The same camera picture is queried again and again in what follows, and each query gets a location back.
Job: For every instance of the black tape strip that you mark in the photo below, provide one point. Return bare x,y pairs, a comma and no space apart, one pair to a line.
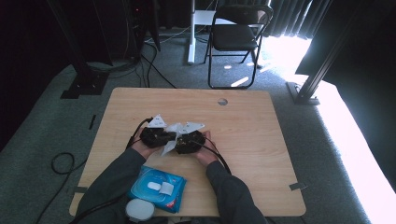
92,122

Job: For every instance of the white round lid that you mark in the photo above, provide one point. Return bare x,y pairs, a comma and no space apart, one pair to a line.
140,209

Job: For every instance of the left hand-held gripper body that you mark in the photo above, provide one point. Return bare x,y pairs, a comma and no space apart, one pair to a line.
152,138

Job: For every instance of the person's left hand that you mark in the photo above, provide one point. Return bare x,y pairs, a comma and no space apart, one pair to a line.
143,151

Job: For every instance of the white wet wipe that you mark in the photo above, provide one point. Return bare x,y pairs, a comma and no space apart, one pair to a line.
174,129

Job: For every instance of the dark equipment rack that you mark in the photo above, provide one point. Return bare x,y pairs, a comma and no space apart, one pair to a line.
140,25

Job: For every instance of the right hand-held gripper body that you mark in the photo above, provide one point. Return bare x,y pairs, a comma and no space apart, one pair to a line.
190,144

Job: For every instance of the black folding chair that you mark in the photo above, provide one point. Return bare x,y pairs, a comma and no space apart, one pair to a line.
233,35

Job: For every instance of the grey pleated curtain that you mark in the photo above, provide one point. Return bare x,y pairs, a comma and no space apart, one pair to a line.
292,17

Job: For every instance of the person's right hand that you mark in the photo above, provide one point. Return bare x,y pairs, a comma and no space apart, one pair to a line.
207,155

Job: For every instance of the black metal stand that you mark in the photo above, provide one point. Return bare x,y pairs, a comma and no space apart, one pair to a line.
311,81
84,77

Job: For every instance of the blue wet wipe pack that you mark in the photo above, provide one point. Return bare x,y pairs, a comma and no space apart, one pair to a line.
155,191

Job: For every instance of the white desk leg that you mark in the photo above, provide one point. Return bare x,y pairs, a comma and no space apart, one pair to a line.
191,34

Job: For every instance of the grey tape strip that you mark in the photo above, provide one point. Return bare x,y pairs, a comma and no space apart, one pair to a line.
297,186
78,189

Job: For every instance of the grey table grommet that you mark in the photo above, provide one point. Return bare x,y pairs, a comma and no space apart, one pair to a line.
222,102

